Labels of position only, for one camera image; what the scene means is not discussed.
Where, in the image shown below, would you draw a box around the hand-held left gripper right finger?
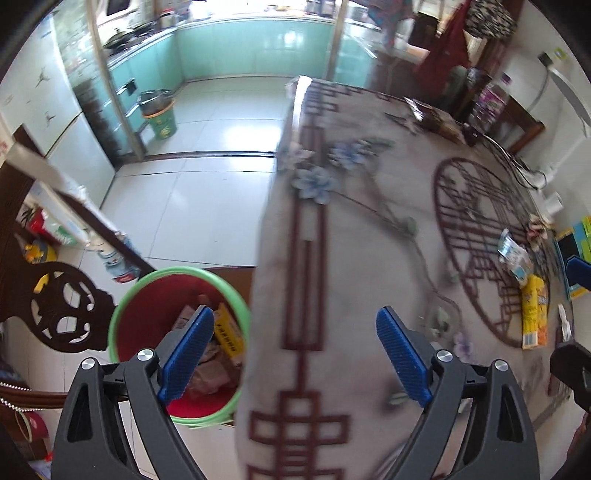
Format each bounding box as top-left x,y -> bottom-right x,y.
375,305 -> 541,480

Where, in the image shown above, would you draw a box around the white green package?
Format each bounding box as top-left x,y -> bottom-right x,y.
41,185 -> 90,245

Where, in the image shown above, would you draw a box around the red bucket with green rim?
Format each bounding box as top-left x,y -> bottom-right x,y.
107,267 -> 252,426

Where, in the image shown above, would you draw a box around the pearl bead string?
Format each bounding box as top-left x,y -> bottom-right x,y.
0,381 -> 33,411

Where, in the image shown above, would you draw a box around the white blue snack wrapper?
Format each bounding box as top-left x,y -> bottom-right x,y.
507,251 -> 534,282

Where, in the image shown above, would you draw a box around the green bin with black bag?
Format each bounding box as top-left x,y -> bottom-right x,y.
137,89 -> 178,140

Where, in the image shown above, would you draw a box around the brown paper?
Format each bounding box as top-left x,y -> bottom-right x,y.
185,342 -> 238,398

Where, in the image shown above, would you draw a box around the purple printed box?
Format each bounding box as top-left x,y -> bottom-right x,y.
473,76 -> 509,125

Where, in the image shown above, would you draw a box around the red hanging garment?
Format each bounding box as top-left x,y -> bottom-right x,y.
413,4 -> 472,86

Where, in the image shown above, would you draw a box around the blue yellow box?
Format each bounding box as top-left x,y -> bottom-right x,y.
554,216 -> 591,301

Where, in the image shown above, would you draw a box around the yellow carton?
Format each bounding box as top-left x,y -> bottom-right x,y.
213,302 -> 245,365

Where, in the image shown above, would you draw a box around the grey cloth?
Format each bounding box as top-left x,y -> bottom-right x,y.
4,141 -> 90,208

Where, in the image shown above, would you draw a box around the brown open box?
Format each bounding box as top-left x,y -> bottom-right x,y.
406,97 -> 462,139

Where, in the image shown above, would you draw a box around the floral tablecloth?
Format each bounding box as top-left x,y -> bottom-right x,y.
233,76 -> 583,480

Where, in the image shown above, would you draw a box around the brown cardboard piece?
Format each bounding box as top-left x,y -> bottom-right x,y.
173,305 -> 201,333

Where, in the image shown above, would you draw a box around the dried flower bunch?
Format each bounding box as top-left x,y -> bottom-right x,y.
526,215 -> 555,250

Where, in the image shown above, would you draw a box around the yellow snack packet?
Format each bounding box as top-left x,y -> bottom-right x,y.
521,274 -> 550,350

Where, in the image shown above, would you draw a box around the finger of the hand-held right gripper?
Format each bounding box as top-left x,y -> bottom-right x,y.
566,256 -> 591,294
549,340 -> 591,414

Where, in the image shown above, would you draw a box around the black cable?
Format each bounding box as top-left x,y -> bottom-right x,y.
480,134 -> 541,190

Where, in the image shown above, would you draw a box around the red cup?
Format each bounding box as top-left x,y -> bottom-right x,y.
16,411 -> 49,444

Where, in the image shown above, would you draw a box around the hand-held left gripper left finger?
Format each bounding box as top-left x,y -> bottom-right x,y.
51,305 -> 215,480

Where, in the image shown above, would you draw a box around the white refrigerator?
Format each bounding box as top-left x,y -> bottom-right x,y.
0,14 -> 116,213

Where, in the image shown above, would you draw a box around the black white patterned cloth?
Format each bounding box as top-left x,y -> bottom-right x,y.
466,0 -> 515,38

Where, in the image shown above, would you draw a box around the white pot with red label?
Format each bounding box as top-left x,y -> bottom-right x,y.
95,233 -> 141,283

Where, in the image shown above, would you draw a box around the dark carved wooden chair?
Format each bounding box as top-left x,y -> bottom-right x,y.
0,124 -> 257,432

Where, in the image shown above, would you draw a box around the black wok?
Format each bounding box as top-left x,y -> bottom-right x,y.
102,28 -> 139,49

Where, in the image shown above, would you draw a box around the teal kitchen cabinets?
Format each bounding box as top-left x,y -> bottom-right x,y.
108,18 -> 384,153

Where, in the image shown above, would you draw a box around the yellow toy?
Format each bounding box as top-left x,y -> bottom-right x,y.
23,242 -> 58,264

